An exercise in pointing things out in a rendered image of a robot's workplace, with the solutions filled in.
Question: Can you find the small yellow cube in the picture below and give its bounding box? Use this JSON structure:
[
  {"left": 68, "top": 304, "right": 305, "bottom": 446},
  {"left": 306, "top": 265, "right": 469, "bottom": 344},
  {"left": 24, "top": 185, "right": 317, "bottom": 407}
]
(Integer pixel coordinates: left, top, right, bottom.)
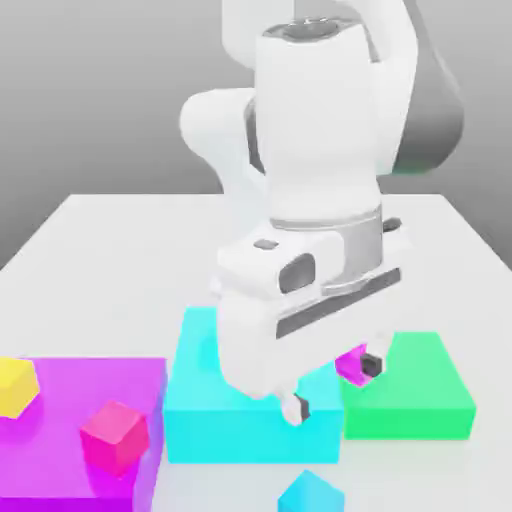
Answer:
[{"left": 0, "top": 356, "right": 42, "bottom": 421}]

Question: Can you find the large purple box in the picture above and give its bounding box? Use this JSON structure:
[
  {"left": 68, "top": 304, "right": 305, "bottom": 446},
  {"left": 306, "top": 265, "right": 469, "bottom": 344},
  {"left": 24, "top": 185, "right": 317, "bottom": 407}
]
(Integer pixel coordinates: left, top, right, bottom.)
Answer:
[{"left": 0, "top": 356, "right": 169, "bottom": 512}]

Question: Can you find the small pink cube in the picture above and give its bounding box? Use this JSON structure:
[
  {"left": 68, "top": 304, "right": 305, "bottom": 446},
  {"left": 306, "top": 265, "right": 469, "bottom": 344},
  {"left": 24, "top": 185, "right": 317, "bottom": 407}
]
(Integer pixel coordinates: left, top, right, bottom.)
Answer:
[{"left": 78, "top": 400, "right": 151, "bottom": 478}]

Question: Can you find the large cyan box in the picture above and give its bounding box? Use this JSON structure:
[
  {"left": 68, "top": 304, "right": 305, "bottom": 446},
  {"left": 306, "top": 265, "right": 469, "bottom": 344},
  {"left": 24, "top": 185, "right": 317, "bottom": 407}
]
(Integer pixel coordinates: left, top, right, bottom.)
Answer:
[{"left": 162, "top": 306, "right": 346, "bottom": 466}]

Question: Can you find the large green box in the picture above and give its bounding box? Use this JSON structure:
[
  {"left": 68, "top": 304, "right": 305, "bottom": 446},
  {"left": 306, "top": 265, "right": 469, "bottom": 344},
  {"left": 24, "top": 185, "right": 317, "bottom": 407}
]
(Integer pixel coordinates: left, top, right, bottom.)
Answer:
[{"left": 338, "top": 330, "right": 478, "bottom": 442}]

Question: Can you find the small blue cube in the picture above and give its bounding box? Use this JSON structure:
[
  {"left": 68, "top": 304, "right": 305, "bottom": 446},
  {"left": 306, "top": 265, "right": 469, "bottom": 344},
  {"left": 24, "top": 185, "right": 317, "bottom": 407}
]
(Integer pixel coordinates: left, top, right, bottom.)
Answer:
[{"left": 276, "top": 469, "right": 346, "bottom": 512}]

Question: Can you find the small magenta cube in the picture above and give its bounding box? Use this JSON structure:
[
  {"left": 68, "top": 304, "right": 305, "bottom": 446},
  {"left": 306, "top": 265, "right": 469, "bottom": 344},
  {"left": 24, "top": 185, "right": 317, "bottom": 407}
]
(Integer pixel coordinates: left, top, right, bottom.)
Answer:
[{"left": 334, "top": 343, "right": 378, "bottom": 389}]

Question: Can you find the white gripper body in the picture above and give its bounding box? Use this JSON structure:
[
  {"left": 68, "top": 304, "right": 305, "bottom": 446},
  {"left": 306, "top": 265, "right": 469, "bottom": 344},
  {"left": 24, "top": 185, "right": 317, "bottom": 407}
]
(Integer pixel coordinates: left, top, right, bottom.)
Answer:
[{"left": 215, "top": 265, "right": 407, "bottom": 402}]

